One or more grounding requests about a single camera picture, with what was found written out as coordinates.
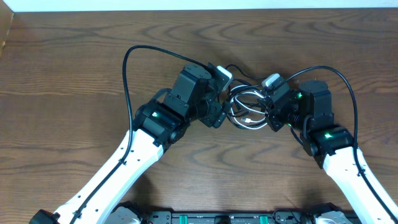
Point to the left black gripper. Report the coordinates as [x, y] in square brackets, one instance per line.
[217, 115]

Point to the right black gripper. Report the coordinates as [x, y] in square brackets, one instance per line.
[272, 115]

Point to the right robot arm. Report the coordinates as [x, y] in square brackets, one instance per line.
[308, 110]

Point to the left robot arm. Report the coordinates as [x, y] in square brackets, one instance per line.
[154, 127]

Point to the cardboard panel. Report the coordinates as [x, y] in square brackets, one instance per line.
[6, 19]

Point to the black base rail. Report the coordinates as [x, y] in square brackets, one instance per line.
[328, 213]

